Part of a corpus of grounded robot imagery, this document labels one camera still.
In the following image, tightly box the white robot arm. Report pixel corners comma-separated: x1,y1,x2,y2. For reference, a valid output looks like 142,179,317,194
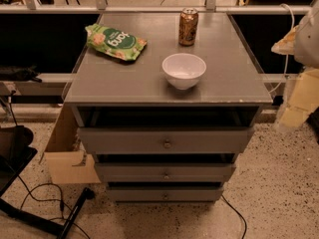
271,3,319,132

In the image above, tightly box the grey drawer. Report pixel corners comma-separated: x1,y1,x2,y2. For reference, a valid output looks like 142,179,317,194
78,127,254,154
107,187,223,202
95,163,236,182

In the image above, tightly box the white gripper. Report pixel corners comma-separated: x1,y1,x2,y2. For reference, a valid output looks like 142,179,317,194
271,26,319,132

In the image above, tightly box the grey middle drawer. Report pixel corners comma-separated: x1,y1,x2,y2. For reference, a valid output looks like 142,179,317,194
95,163,236,182

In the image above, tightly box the metal rail frame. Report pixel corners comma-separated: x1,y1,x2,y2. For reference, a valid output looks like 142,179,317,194
0,0,319,16

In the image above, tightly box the black stand base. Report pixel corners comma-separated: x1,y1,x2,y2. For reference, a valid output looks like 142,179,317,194
0,125,95,239

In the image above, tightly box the cardboard box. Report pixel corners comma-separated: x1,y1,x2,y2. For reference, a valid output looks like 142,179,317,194
44,106,100,184

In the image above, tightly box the black floor cable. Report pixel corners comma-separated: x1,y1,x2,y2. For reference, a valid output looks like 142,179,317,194
0,156,92,239

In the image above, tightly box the grey top drawer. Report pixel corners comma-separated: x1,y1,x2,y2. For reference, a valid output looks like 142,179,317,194
78,127,254,154

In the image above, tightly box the green snack bag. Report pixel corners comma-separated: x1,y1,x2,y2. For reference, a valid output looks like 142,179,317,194
85,24,148,61

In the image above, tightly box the white bowl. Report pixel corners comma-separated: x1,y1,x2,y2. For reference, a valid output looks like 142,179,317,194
161,53,206,90

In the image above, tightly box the white cable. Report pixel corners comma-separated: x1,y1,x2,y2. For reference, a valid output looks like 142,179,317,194
268,3,297,95

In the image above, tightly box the grey bottom drawer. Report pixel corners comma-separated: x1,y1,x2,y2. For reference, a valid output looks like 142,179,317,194
107,187,223,202

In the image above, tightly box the brown soda can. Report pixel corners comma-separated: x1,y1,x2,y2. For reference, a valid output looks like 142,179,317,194
178,8,198,46

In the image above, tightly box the grey drawer cabinet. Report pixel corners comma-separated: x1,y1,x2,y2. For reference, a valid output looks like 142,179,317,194
65,13,272,189

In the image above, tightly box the black cable right floor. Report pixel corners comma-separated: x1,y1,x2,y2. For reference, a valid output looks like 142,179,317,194
220,194,248,239

